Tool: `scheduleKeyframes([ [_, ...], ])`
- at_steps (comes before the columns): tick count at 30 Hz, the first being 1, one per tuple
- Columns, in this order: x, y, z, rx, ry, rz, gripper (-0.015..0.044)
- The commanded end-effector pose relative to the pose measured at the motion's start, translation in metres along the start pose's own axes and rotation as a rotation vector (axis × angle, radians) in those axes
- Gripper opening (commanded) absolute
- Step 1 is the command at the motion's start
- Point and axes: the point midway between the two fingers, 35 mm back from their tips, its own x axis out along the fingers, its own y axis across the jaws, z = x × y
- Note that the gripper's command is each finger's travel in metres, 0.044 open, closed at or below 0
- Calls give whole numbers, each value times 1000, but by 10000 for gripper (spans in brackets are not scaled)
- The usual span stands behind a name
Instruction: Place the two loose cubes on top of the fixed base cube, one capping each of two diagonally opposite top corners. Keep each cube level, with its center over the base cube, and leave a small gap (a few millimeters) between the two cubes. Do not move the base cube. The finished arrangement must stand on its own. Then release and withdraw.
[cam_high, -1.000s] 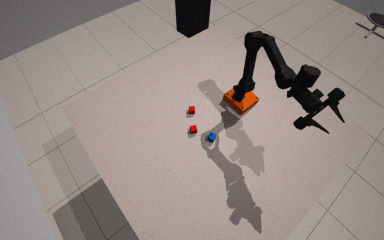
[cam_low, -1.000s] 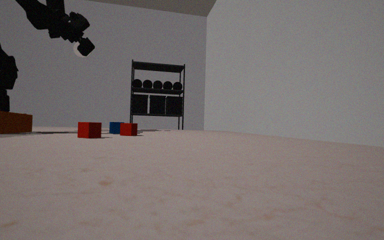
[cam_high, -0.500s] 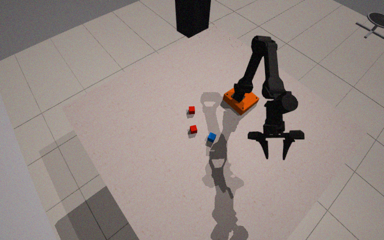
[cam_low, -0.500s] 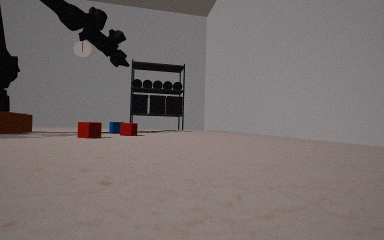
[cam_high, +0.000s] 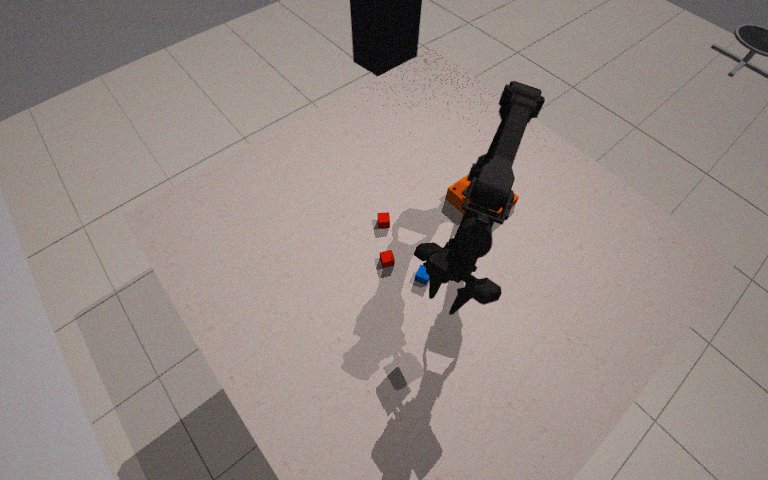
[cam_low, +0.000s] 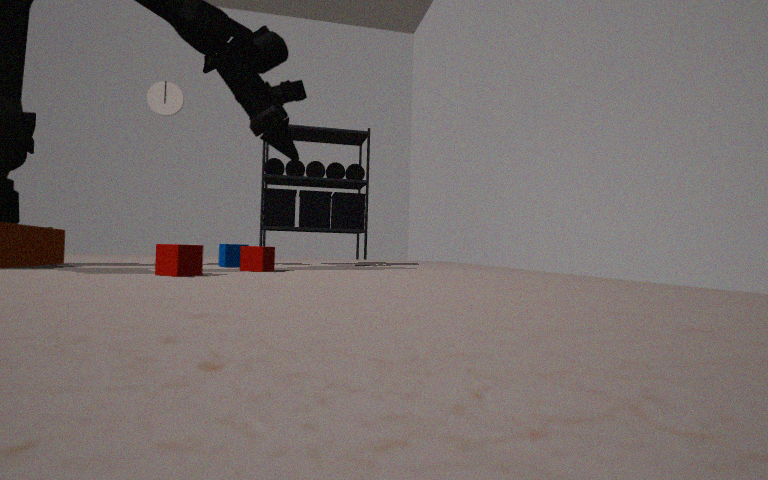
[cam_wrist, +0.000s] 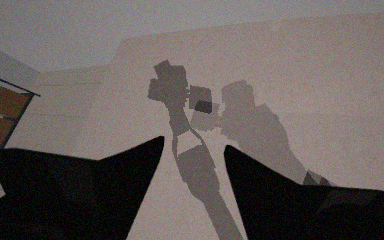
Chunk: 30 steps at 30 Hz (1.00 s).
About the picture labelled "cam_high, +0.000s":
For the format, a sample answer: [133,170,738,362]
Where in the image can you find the blue cube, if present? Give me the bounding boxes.
[415,265,429,285]

